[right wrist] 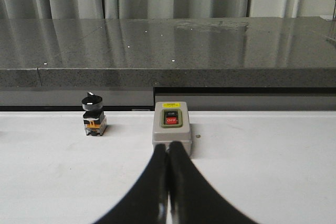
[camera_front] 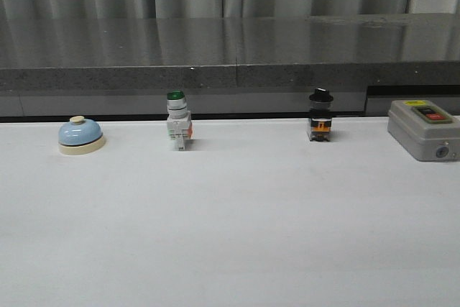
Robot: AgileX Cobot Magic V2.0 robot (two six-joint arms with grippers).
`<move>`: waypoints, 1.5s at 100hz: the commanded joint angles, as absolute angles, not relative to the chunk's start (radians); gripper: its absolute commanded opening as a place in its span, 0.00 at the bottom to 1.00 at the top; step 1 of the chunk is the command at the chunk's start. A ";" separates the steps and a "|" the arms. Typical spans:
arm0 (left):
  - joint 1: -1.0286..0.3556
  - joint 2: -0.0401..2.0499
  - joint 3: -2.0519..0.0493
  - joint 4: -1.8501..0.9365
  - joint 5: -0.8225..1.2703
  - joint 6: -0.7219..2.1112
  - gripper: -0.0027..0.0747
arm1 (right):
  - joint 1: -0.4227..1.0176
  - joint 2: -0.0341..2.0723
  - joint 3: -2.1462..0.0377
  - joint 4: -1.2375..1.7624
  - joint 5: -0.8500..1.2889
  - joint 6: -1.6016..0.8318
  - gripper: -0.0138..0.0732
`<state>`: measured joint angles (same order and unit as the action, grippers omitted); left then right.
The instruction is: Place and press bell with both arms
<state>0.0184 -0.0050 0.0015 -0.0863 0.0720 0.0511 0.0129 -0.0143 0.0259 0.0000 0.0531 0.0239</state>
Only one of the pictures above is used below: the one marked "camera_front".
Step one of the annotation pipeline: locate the blue cream desk bell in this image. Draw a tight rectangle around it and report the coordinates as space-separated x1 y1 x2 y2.
58 116 106 155

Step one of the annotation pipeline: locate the grey stone counter ledge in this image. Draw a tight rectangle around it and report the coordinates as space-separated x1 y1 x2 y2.
1 14 459 119

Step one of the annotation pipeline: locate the green pushbutton switch white body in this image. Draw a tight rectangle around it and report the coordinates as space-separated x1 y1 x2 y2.
167 90 193 151

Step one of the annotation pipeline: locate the black rotary selector switch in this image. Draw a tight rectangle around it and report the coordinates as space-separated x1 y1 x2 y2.
307 88 334 142

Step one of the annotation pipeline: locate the grey on-off switch box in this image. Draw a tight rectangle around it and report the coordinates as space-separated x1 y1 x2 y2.
387 100 459 162

